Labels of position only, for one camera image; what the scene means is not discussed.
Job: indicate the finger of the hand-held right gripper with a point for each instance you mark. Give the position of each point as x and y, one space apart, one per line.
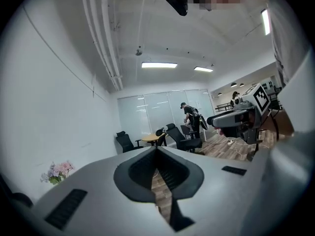
229 119
235 132

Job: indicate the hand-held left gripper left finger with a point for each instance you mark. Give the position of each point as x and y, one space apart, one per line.
93 200

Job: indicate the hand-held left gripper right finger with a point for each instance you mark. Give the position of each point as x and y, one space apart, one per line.
216 198

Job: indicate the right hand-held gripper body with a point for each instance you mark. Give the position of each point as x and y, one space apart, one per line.
261 99

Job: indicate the person's right forearm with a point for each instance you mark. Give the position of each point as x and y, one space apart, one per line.
283 124

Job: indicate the white power strip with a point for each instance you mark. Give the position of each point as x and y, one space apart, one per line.
230 142

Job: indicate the black mesh office chair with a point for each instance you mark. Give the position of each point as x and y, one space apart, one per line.
182 141
125 141
188 130

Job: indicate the pink flower bouquet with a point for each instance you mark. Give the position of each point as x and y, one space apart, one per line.
59 172

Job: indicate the rectangular ceiling light panel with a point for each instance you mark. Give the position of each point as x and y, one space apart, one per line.
158 65
203 69
265 22

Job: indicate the person's grey shirt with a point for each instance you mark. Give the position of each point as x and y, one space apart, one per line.
283 45

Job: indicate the black device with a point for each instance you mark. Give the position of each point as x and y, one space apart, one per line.
160 131

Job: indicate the frosted glass partition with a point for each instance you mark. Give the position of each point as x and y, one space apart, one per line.
157 112

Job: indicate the round wooden table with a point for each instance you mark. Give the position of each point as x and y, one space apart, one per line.
152 138

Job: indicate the ceiling smoke detector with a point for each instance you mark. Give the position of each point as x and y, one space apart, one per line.
138 52

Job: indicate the white ceiling pipe bundle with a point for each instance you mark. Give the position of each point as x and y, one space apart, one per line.
105 45

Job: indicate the black frame table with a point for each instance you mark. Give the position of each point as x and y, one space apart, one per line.
224 106

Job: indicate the black head-worn camera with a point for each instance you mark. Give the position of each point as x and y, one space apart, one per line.
178 1

